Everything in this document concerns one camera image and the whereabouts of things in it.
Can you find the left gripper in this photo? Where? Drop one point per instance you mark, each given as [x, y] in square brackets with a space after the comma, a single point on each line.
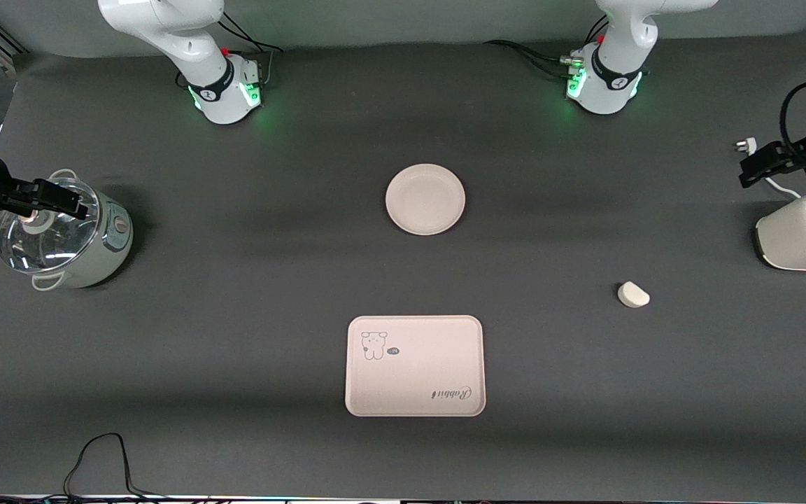
[804, 151]

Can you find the white steamed bun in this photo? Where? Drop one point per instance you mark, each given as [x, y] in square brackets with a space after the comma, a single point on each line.
[632, 295]

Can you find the round beige plate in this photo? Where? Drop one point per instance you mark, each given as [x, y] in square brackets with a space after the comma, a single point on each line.
[425, 199]

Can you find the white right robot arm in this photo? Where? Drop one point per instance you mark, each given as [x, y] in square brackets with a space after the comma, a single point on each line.
[224, 87]

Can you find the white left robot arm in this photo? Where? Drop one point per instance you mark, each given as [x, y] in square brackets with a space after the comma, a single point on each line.
[609, 80]

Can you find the beige rectangular rabbit tray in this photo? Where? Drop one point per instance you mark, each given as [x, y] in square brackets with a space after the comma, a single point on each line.
[415, 378]

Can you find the glass pot lid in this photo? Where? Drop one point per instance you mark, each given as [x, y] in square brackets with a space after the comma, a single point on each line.
[46, 245]

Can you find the pale green electric cooker pot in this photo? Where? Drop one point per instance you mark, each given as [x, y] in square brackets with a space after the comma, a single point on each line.
[112, 245]

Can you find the white toaster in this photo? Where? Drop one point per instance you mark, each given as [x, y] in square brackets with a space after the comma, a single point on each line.
[805, 238]

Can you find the dark grey table mat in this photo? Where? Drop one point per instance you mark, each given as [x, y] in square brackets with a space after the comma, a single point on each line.
[235, 294]

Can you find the aluminium frame rail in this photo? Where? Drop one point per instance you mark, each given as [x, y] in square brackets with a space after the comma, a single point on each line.
[10, 40]

